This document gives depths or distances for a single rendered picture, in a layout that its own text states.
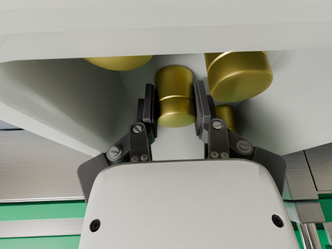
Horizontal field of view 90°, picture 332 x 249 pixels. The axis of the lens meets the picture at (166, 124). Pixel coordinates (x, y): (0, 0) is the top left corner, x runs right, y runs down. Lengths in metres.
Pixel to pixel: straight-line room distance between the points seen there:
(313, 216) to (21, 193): 0.40
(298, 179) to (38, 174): 0.38
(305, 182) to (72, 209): 0.34
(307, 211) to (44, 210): 0.37
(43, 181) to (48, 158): 0.04
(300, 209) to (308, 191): 0.03
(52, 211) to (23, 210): 0.05
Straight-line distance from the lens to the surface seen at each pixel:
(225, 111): 0.22
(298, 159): 0.25
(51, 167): 0.36
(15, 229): 0.41
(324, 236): 0.38
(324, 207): 0.28
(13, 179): 0.39
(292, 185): 0.24
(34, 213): 0.38
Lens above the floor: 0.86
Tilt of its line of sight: 20 degrees down
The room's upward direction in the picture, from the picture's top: 178 degrees clockwise
